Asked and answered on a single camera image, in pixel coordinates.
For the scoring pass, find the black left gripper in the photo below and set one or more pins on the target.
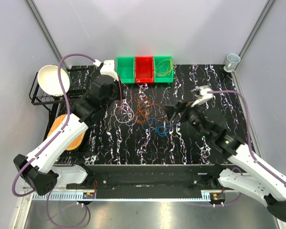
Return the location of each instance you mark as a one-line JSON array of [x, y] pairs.
[[121, 87]]

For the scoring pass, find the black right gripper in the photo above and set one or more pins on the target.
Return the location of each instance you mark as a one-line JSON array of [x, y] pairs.
[[171, 111]]

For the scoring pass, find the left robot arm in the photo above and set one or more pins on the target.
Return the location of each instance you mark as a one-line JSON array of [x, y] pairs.
[[37, 167]]

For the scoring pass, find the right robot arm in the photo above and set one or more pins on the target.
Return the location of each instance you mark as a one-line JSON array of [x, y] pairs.
[[266, 184]]

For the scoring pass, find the left green plastic bin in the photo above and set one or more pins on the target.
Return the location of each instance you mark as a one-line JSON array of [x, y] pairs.
[[126, 69]]

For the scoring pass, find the green plastic bin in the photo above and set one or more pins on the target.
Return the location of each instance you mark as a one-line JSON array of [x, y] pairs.
[[126, 69], [164, 69]]

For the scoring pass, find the red plastic bin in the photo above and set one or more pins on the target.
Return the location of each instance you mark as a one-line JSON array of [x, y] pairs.
[[144, 69]]

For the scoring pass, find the right green plastic bin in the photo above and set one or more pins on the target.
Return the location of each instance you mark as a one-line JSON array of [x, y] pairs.
[[164, 69]]

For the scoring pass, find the white bowl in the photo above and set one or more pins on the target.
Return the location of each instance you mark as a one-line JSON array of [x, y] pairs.
[[49, 82]]

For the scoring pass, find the white mug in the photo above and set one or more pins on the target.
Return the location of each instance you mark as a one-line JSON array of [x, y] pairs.
[[231, 62]]

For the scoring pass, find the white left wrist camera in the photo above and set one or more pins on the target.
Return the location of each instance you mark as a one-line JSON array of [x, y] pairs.
[[108, 68]]

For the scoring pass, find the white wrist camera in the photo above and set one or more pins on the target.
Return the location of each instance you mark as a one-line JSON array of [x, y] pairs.
[[204, 95], [108, 68]]

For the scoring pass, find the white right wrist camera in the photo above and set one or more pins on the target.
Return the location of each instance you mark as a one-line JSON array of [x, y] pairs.
[[204, 95]]

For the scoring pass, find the black wire dish rack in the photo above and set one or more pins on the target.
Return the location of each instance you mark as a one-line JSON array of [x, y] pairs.
[[81, 79]]

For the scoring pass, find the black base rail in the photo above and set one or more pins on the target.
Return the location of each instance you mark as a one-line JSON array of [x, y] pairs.
[[149, 181]]

